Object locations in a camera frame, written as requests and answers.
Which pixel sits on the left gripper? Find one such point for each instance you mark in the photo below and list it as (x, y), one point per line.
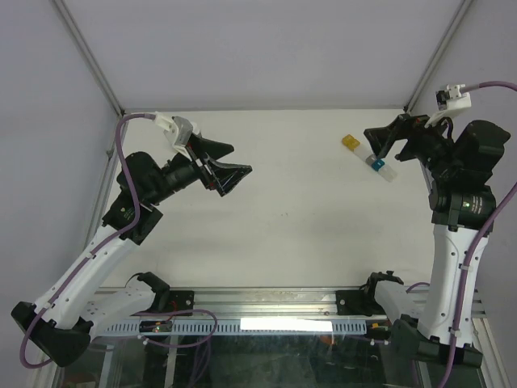
(224, 177)

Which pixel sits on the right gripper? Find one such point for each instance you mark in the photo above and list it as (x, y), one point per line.
(382, 139)

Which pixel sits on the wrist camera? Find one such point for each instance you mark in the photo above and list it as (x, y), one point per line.
(177, 131)
(451, 100)

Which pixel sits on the slotted cable duct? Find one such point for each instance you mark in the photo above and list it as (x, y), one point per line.
(242, 326)

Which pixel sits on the right aluminium frame post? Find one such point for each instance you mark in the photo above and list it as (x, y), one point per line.
(449, 33)

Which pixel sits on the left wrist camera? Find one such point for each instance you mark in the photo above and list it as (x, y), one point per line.
(177, 131)

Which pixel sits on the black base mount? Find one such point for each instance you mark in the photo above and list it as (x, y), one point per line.
(355, 302)
(174, 300)

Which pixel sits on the aluminium frame post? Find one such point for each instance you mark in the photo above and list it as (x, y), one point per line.
(449, 33)
(71, 26)

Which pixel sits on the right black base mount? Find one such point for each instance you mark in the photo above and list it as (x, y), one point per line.
(355, 302)

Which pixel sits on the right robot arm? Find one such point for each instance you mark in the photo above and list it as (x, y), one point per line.
(463, 212)

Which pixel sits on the left aluminium frame post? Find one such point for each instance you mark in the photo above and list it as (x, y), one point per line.
(71, 26)

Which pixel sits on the weekly pill organizer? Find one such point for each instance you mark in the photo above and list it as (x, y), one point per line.
(362, 152)

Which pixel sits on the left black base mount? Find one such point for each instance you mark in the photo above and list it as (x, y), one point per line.
(174, 300)

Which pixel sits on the aluminium mounting rail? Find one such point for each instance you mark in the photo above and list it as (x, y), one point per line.
(224, 303)

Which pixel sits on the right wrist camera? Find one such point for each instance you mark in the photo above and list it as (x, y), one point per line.
(451, 100)

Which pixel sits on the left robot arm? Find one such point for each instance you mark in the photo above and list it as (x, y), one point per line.
(63, 322)

